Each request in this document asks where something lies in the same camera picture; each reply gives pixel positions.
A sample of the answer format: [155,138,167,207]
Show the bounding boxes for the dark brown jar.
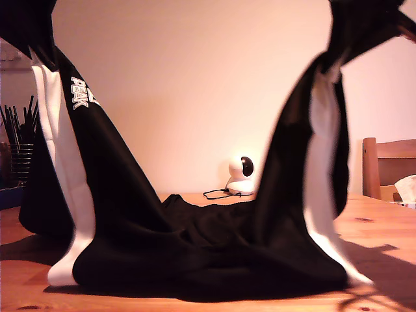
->
[0,141,13,190]

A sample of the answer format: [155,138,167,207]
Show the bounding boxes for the thin black camera cable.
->
[202,189,244,200]

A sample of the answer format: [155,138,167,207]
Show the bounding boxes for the white dome security camera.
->
[227,155,257,196]

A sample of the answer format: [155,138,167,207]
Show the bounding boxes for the dark blue box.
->
[0,187,26,211]

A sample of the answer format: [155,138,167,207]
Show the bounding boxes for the metal wire utensil caddy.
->
[9,142,36,191]

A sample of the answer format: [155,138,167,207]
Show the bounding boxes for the white tissue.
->
[393,175,416,204]

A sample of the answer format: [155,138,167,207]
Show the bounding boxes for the wooden chair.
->
[362,137,416,202]

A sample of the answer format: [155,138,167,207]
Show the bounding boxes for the black shorts with white stripes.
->
[18,44,376,302]

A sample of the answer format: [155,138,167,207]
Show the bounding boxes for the patterned tissue box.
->
[389,200,416,211]

